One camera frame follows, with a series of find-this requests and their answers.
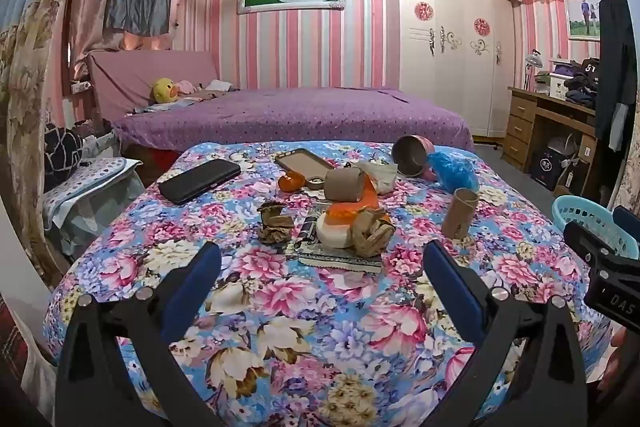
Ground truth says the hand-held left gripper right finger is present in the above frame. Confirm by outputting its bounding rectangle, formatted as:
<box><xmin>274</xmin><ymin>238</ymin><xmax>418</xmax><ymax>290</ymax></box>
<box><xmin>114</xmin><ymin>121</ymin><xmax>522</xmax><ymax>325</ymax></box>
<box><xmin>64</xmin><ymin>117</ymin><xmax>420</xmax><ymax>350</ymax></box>
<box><xmin>422</xmin><ymin>239</ymin><xmax>587</xmax><ymax>427</ymax></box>

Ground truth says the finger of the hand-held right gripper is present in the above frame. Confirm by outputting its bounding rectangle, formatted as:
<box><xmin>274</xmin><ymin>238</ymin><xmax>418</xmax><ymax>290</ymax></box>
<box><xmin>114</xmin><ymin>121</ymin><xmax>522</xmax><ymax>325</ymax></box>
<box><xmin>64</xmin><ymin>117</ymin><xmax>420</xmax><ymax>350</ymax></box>
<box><xmin>563</xmin><ymin>220</ymin><xmax>620</xmax><ymax>264</ymax></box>
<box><xmin>612</xmin><ymin>205</ymin><xmax>640</xmax><ymax>239</ymax></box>

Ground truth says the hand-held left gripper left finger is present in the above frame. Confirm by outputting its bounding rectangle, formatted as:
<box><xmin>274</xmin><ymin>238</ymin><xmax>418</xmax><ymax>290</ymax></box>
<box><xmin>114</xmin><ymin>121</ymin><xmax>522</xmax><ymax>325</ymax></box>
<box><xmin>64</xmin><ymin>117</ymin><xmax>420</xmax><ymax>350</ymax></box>
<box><xmin>55</xmin><ymin>241</ymin><xmax>223</xmax><ymax>427</ymax></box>

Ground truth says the light blue plastic basket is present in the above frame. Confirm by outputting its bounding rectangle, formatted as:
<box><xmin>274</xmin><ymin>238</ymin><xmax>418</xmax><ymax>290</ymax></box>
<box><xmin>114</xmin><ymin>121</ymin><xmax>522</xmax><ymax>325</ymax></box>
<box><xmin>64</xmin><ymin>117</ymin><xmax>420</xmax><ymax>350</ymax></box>
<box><xmin>551</xmin><ymin>196</ymin><xmax>640</xmax><ymax>258</ymax></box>

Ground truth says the cardboard tube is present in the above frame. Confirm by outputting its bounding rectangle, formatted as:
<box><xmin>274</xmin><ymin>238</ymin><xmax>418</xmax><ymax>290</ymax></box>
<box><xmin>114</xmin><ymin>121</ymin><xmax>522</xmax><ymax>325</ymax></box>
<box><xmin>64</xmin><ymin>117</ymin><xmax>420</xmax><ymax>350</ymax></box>
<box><xmin>442</xmin><ymin>188</ymin><xmax>480</xmax><ymax>240</ymax></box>
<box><xmin>324</xmin><ymin>168</ymin><xmax>368</xmax><ymax>202</ymax></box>

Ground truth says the brown paper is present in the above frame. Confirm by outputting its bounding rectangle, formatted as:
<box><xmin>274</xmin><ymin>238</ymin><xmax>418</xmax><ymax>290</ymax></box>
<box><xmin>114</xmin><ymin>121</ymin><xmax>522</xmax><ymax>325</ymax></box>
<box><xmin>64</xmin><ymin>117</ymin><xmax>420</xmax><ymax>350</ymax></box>
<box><xmin>350</xmin><ymin>209</ymin><xmax>393</xmax><ymax>258</ymax></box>
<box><xmin>257</xmin><ymin>202</ymin><xmax>296</xmax><ymax>248</ymax></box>

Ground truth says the blue patterned book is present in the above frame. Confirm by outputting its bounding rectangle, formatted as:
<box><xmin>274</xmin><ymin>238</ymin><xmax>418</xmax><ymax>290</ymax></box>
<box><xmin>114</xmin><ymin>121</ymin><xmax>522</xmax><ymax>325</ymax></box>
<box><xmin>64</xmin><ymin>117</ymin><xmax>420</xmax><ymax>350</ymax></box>
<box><xmin>297</xmin><ymin>202</ymin><xmax>383</xmax><ymax>275</ymax></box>

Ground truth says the blue plastic bag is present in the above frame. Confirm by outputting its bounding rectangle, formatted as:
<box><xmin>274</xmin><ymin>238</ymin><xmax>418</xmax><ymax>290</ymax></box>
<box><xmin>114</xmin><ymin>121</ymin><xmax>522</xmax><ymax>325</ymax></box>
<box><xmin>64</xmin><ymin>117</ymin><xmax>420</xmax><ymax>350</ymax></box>
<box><xmin>429</xmin><ymin>152</ymin><xmax>481</xmax><ymax>194</ymax></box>

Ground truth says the white round container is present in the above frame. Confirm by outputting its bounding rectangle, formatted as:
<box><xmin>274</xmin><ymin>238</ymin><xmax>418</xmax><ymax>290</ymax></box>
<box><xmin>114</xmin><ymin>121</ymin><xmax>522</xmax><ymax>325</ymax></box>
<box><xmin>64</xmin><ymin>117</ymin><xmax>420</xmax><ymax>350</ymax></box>
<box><xmin>320</xmin><ymin>214</ymin><xmax>353</xmax><ymax>249</ymax></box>

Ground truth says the person's right hand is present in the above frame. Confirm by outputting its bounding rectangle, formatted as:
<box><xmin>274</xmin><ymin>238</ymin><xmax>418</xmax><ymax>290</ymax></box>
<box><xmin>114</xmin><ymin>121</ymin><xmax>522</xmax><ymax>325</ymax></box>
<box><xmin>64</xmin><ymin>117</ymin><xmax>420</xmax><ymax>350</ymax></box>
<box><xmin>607</xmin><ymin>327</ymin><xmax>640</xmax><ymax>388</ymax></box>

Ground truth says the cardboard box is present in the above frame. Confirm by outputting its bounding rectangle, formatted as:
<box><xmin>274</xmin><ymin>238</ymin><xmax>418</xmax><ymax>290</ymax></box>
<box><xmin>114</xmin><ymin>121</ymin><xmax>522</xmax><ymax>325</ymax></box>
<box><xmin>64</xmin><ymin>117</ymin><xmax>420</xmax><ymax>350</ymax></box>
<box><xmin>555</xmin><ymin>134</ymin><xmax>598</xmax><ymax>198</ymax></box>

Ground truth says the black paper bag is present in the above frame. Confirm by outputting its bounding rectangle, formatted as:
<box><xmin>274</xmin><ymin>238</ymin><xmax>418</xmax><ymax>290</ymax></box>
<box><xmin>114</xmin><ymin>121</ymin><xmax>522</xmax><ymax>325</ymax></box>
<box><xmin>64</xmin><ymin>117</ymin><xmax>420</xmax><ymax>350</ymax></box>
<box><xmin>530</xmin><ymin>149</ymin><xmax>558</xmax><ymax>190</ymax></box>

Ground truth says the white electric fan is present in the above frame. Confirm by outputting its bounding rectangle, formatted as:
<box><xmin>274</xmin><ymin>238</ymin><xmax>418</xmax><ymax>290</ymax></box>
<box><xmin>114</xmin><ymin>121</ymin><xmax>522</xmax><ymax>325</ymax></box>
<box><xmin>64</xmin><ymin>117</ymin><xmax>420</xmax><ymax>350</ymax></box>
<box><xmin>545</xmin><ymin>134</ymin><xmax>583</xmax><ymax>172</ymax></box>

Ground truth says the black smartphone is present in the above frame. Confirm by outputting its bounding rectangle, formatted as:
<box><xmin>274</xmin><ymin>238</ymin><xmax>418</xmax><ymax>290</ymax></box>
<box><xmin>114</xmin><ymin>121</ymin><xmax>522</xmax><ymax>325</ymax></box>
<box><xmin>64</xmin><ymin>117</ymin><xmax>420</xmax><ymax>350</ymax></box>
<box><xmin>159</xmin><ymin>159</ymin><xmax>242</xmax><ymax>206</ymax></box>

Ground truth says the floral tablecloth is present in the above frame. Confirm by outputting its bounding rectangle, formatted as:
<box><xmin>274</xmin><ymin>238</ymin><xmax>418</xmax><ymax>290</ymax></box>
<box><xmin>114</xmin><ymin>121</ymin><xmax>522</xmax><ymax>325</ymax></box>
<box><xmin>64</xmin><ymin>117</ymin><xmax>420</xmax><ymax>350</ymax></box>
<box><xmin>42</xmin><ymin>139</ymin><xmax>613</xmax><ymax>427</ymax></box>

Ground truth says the grey folded cloth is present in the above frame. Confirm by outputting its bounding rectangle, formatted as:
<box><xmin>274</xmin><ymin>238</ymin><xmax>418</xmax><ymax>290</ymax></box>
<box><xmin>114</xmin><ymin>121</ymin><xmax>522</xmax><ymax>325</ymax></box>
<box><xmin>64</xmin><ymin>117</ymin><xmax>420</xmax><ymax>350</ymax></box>
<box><xmin>367</xmin><ymin>162</ymin><xmax>399</xmax><ymax>196</ymax></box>

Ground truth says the pile of dark clothes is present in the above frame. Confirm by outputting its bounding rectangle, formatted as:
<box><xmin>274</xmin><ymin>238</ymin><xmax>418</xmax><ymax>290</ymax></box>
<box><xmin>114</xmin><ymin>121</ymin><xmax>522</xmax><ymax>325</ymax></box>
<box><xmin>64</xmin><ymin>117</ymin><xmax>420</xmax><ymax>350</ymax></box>
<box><xmin>562</xmin><ymin>59</ymin><xmax>601</xmax><ymax>110</ymax></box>

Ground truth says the wooden desk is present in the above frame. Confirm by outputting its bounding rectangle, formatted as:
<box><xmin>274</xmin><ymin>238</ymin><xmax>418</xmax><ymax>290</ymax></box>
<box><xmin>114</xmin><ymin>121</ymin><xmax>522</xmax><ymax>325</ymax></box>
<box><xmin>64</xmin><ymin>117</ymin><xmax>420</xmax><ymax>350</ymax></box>
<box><xmin>501</xmin><ymin>87</ymin><xmax>601</xmax><ymax>202</ymax></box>

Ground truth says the pink bowl with dark interior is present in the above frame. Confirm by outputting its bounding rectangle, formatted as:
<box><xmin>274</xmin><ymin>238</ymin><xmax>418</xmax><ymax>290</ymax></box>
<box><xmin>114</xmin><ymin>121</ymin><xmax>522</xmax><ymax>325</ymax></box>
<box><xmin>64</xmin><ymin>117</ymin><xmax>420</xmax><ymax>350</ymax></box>
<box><xmin>391</xmin><ymin>135</ymin><xmax>441</xmax><ymax>180</ymax></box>

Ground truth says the white storage box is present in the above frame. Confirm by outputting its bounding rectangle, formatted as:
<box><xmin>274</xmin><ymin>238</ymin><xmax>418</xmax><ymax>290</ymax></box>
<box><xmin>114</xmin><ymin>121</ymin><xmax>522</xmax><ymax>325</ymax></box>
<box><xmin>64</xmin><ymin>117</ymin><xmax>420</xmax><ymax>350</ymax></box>
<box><xmin>549</xmin><ymin>74</ymin><xmax>576</xmax><ymax>100</ymax></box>

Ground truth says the dotted white cloth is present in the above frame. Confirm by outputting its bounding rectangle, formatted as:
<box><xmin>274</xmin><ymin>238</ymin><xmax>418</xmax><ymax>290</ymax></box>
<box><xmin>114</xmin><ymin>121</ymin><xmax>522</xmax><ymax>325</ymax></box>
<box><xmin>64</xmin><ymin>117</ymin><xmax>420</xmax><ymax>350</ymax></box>
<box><xmin>44</xmin><ymin>157</ymin><xmax>143</xmax><ymax>228</ymax></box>

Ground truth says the black hanging garment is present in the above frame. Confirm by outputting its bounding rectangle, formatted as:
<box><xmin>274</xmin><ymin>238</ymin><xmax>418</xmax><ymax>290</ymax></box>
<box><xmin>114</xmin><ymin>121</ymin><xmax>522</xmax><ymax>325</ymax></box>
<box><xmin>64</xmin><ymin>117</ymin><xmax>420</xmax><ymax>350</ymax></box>
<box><xmin>595</xmin><ymin>0</ymin><xmax>638</xmax><ymax>152</ymax></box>

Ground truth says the beige phone case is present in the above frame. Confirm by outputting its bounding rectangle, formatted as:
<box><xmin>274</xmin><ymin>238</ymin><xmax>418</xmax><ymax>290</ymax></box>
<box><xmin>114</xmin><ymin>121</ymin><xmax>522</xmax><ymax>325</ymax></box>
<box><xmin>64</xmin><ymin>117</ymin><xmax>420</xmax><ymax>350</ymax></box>
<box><xmin>274</xmin><ymin>149</ymin><xmax>336</xmax><ymax>190</ymax></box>

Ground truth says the desk lamp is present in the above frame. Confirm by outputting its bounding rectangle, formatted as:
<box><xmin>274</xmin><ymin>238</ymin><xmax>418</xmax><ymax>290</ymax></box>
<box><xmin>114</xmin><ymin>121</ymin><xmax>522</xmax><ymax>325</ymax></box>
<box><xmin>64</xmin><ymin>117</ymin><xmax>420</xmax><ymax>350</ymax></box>
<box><xmin>522</xmin><ymin>49</ymin><xmax>546</xmax><ymax>90</ymax></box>

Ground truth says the black white patterned bag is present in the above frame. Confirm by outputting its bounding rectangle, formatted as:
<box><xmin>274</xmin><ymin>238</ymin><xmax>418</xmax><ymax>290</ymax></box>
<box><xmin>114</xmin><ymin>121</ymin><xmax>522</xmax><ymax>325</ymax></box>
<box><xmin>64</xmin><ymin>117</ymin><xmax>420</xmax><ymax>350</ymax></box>
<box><xmin>44</xmin><ymin>124</ymin><xmax>83</xmax><ymax>185</ymax></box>

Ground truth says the yellow duck plush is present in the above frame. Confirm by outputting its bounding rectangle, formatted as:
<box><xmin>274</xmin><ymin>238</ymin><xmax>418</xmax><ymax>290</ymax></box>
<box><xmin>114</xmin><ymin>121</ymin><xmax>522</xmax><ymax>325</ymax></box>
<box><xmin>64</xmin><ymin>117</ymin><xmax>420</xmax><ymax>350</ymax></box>
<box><xmin>151</xmin><ymin>78</ymin><xmax>179</xmax><ymax>104</ymax></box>

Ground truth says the small framed couple photo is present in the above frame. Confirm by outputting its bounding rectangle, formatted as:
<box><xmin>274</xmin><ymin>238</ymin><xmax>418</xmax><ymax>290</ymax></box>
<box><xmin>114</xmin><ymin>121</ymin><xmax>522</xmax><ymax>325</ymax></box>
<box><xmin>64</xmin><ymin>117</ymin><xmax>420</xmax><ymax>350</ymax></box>
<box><xmin>566</xmin><ymin>0</ymin><xmax>608</xmax><ymax>42</ymax></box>

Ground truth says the purple dotted bed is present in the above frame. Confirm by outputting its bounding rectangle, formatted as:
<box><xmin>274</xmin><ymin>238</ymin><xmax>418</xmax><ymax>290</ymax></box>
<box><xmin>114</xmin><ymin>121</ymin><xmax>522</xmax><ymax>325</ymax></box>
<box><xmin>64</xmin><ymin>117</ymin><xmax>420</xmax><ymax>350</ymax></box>
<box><xmin>112</xmin><ymin>87</ymin><xmax>476</xmax><ymax>152</ymax></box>

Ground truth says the white wardrobe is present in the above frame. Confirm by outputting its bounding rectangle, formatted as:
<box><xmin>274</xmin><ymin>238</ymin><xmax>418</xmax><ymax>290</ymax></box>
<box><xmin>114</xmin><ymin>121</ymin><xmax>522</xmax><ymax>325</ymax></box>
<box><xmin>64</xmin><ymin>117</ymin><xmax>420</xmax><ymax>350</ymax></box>
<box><xmin>395</xmin><ymin>0</ymin><xmax>516</xmax><ymax>140</ymax></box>

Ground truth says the pink covered headboard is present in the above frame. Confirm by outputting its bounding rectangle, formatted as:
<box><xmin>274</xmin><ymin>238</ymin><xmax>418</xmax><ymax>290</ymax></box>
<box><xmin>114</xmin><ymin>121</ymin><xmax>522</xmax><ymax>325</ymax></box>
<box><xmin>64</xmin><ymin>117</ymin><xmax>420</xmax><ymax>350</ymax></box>
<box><xmin>86</xmin><ymin>51</ymin><xmax>221</xmax><ymax>122</ymax></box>

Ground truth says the floral curtain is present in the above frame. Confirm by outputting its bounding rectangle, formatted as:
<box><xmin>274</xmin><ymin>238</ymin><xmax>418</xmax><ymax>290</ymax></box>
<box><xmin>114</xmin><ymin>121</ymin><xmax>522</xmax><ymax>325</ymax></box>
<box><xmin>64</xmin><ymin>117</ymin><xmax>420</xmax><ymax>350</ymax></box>
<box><xmin>0</xmin><ymin>0</ymin><xmax>86</xmax><ymax>288</ymax></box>

